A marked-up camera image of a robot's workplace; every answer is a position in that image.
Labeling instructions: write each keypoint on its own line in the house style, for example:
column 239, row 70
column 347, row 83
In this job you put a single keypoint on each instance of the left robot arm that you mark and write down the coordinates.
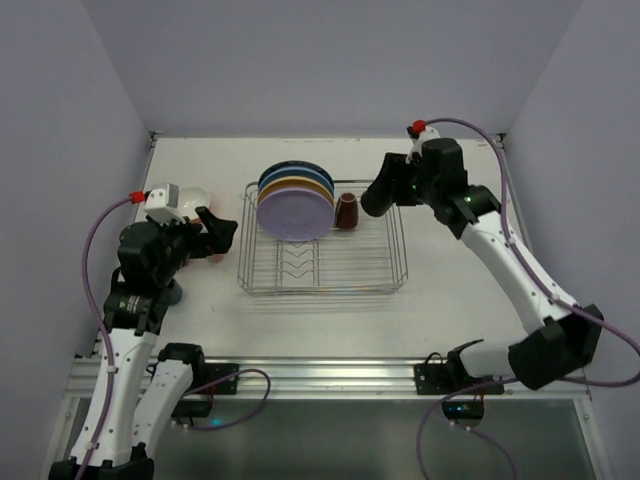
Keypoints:
column 126, row 420

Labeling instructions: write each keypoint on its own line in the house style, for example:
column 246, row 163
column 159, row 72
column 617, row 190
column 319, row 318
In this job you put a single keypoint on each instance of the black cup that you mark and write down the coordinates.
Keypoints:
column 377, row 199

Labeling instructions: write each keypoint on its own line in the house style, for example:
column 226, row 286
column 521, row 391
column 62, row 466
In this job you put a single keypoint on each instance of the purple plate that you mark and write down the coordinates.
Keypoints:
column 295, row 215

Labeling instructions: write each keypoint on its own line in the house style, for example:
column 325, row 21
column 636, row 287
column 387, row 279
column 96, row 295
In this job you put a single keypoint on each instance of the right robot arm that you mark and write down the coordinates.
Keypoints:
column 557, row 342

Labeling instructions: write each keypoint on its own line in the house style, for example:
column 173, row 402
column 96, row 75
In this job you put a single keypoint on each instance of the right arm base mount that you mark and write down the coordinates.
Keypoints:
column 443, row 375

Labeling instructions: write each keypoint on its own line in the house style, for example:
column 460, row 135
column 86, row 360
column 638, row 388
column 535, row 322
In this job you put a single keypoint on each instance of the dark teal plate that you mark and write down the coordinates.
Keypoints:
column 296, row 164

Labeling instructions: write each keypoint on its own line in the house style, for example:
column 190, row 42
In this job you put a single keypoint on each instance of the orange bowl white inside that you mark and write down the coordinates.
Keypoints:
column 190, row 198

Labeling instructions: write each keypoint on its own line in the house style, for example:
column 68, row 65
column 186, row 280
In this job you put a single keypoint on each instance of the yellow plate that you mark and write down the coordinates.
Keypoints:
column 295, row 183

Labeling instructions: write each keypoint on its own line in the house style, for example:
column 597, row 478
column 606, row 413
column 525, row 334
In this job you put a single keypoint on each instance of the light blue plate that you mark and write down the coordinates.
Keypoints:
column 296, row 172

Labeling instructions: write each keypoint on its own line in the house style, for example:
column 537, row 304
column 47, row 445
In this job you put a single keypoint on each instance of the dark red cup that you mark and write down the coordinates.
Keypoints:
column 346, row 212

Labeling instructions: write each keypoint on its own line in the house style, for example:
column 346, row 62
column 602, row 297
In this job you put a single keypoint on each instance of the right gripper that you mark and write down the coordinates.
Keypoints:
column 392, row 180

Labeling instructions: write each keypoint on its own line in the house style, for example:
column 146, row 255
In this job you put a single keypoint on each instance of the dark blue mug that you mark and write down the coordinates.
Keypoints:
column 175, row 292

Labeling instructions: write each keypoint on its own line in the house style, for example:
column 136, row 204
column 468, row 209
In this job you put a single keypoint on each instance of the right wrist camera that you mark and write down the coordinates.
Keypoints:
column 419, row 132

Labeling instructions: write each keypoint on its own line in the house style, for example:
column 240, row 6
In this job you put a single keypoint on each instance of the metal wire dish rack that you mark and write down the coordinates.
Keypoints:
column 369, row 259

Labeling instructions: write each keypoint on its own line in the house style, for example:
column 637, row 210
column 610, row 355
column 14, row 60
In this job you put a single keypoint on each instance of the aluminium frame rail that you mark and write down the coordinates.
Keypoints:
column 330, row 379

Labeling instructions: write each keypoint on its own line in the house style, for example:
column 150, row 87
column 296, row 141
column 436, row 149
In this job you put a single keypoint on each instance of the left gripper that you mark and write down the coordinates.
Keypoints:
column 201, row 236

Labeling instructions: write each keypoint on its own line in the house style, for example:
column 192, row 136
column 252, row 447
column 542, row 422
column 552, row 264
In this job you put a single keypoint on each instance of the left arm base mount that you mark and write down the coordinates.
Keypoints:
column 200, row 385

